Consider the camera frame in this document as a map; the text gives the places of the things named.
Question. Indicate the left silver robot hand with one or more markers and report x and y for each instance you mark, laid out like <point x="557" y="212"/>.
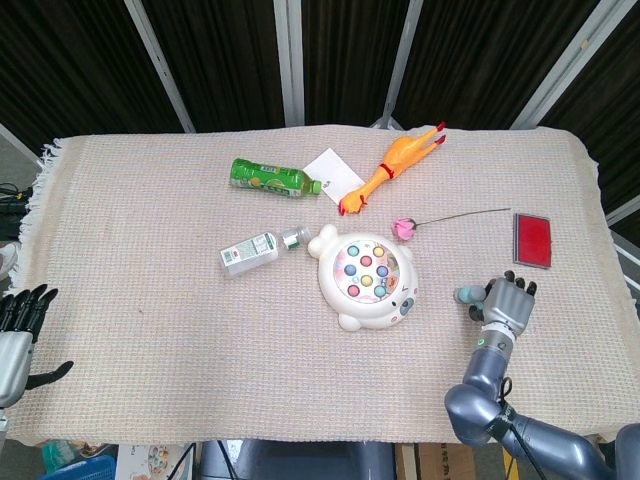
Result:
<point x="12" y="360"/>

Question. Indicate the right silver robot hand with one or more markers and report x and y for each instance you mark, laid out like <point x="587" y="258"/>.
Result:
<point x="510" y="305"/>

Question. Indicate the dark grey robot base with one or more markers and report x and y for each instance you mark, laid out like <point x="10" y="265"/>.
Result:
<point x="300" y="462"/>

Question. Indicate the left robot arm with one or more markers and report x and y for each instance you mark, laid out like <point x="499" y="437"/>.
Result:
<point x="3" y="422"/>

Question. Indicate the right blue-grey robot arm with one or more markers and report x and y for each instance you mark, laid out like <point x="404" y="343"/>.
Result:
<point x="482" y="372"/>

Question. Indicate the white bear button toy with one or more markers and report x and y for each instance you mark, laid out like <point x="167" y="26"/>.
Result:
<point x="360" y="315"/>

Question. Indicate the red flat case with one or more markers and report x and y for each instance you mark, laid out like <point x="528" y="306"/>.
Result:
<point x="534" y="240"/>

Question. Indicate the blue plastic basket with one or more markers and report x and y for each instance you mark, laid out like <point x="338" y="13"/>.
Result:
<point x="75" y="470"/>

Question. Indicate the pink artificial rose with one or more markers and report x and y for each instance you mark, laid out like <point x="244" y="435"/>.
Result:
<point x="402" y="229"/>

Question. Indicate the beige woven table cloth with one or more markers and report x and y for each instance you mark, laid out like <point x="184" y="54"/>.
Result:
<point x="150" y="300"/>

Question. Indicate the white printed box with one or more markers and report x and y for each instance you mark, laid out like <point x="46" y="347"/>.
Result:
<point x="150" y="462"/>

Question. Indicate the brown cardboard box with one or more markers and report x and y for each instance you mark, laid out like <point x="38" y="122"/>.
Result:
<point x="435" y="462"/>

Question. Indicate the orange rubber chicken toy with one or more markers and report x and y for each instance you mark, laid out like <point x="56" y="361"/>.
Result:
<point x="395" y="155"/>

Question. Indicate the white paper card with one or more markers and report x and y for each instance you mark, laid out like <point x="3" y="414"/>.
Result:
<point x="332" y="170"/>

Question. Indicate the clear plastic bottle green label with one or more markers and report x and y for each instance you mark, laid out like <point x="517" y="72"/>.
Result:
<point x="247" y="255"/>

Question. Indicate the green tea bottle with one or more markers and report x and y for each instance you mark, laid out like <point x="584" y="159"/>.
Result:
<point x="270" y="180"/>

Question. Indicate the black pleated curtain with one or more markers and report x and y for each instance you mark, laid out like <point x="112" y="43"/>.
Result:
<point x="225" y="50"/>

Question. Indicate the white metal frame post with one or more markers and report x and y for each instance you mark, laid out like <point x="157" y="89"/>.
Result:
<point x="402" y="55"/>
<point x="160" y="65"/>
<point x="290" y="60"/>
<point x="17" y="142"/>
<point x="570" y="60"/>
<point x="622" y="212"/>

